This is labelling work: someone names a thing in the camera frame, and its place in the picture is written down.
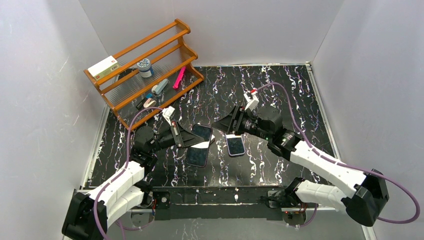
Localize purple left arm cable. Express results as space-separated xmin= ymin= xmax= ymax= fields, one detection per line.
xmin=93 ymin=106 xmax=165 ymax=240

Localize black phone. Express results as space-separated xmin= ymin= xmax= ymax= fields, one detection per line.
xmin=185 ymin=125 xmax=210 ymax=168

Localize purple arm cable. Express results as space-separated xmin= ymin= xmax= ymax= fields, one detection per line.
xmin=253 ymin=82 xmax=421 ymax=228
xmin=93 ymin=106 xmax=165 ymax=240

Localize orange wooden shelf rack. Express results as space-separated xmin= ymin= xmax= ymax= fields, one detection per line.
xmin=84 ymin=18 xmax=204 ymax=130

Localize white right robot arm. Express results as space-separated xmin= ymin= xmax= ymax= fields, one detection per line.
xmin=212 ymin=106 xmax=389 ymax=227

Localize blue white round jar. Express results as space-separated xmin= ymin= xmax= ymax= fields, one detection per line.
xmin=136 ymin=58 xmax=154 ymax=78

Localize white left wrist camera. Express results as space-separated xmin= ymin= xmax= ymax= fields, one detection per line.
xmin=161 ymin=106 xmax=175 ymax=126

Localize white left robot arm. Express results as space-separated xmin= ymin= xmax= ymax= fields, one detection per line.
xmin=61 ymin=120 xmax=210 ymax=240

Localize white cardboard box on shelf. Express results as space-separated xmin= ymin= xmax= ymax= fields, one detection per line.
xmin=87 ymin=55 xmax=120 ymax=81

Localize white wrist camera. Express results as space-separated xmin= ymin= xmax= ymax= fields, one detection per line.
xmin=161 ymin=106 xmax=175 ymax=126
xmin=243 ymin=88 xmax=259 ymax=111

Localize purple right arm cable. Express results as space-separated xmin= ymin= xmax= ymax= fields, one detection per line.
xmin=253 ymin=82 xmax=421 ymax=228

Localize white red small box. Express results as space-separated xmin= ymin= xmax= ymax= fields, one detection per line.
xmin=209 ymin=134 xmax=216 ymax=145

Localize pink marker pen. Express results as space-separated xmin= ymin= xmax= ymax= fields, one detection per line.
xmin=172 ymin=66 xmax=186 ymax=90

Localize black smartphone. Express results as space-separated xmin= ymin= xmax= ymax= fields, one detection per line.
xmin=226 ymin=134 xmax=245 ymax=156

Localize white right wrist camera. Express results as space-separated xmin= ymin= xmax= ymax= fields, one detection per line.
xmin=243 ymin=88 xmax=259 ymax=111

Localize black front base bar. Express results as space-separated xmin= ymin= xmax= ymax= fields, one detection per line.
xmin=120 ymin=186 xmax=307 ymax=222

